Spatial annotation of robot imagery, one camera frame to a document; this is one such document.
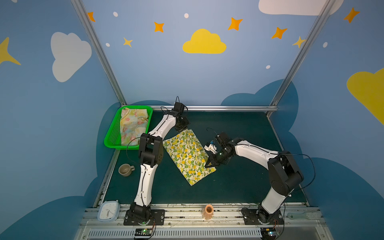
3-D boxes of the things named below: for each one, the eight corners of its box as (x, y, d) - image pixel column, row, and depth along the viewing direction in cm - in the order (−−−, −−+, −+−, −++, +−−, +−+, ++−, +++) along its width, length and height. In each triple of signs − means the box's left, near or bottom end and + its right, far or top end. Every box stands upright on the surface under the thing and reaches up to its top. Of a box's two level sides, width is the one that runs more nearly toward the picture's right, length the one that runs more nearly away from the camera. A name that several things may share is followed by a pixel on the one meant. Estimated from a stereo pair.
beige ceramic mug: (119, 176, 89) (116, 173, 85) (123, 167, 93) (120, 163, 89) (132, 176, 89) (129, 173, 85) (135, 167, 93) (132, 163, 89)
